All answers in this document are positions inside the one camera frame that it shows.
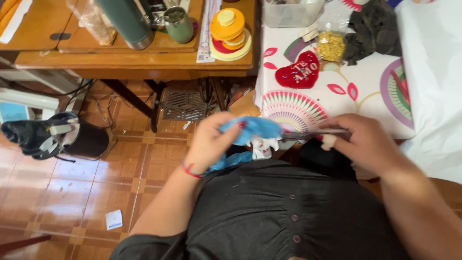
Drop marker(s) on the bag of yellow beads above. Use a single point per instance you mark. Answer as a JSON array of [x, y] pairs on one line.
[[330, 45]]

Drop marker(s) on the beige wooden pegs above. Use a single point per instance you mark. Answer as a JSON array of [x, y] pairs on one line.
[[308, 31]]

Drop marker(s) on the floral patterned tablecloth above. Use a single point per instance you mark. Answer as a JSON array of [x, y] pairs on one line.
[[346, 90]]

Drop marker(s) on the green metal tumbler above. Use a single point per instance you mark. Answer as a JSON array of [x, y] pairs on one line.
[[178, 26]]

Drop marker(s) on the white and blue appliance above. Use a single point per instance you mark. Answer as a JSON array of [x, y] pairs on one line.
[[21, 105]]

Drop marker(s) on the person's dark grey buttoned garment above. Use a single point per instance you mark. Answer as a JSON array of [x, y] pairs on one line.
[[274, 213]]

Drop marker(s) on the green sewing machine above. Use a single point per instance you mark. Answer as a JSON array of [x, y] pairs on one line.
[[126, 21]]

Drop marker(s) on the person's right fingers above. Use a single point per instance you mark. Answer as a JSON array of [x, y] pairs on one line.
[[334, 135]]

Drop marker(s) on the dark green crumpled fabric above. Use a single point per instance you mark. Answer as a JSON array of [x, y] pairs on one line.
[[373, 32]]

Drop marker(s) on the clear plastic bag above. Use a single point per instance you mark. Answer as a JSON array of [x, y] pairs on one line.
[[94, 22]]

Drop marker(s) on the silver scissors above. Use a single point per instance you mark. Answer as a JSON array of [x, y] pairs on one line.
[[310, 134]]

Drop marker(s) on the black waste bin with bag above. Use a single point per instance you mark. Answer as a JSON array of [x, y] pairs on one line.
[[54, 135]]

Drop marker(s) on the white paper scrap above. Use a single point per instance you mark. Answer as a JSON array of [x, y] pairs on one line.
[[114, 219]]

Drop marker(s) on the red heart pincushion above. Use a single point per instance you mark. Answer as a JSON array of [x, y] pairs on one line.
[[299, 71]]

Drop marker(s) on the wooden sewing machine table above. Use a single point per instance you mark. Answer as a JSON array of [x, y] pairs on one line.
[[122, 57]]

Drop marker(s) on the stack of coloured ribbon spools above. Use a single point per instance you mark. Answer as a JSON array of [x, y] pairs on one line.
[[230, 34]]

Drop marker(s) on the clear plastic storage container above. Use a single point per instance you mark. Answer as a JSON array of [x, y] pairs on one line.
[[290, 13]]

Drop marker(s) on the cast iron treadle pedal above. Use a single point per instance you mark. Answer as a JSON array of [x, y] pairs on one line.
[[186, 105]]

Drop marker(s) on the white fabric sheet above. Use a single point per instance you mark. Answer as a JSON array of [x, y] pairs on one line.
[[433, 83]]

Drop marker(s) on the blue fabric piece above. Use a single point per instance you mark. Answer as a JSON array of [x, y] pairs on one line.
[[249, 131]]

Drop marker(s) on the person's left fingers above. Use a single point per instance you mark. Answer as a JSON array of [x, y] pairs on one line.
[[231, 121]]

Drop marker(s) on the white fabric scrap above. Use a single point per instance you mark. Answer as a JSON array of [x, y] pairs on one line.
[[264, 147]]

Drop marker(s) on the orange and white fabric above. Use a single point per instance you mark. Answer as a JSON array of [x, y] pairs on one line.
[[10, 16]]

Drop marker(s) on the person's right hand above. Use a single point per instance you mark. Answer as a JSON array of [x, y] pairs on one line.
[[364, 144]]

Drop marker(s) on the white finger bandage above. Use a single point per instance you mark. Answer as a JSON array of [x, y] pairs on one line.
[[328, 141]]

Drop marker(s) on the person's left hand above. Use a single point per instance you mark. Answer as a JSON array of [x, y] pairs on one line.
[[207, 142]]

